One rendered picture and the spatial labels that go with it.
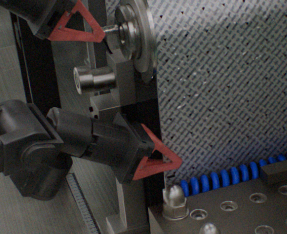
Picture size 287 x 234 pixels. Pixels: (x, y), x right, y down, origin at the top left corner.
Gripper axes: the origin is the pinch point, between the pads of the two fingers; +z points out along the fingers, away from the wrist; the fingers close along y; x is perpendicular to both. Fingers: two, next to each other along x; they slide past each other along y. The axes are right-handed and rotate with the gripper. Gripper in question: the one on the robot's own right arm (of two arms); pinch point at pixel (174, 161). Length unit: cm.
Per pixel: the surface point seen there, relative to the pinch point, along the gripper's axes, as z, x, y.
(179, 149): -0.3, 2.0, 0.2
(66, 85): 6, -16, -69
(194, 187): 2.7, -1.8, 3.4
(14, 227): -12.1, -26.2, -17.3
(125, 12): -14.3, 16.9, -4.4
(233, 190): 7.5, 0.1, 5.5
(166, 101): -5.6, 8.3, 0.2
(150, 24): -12.6, 17.4, 0.6
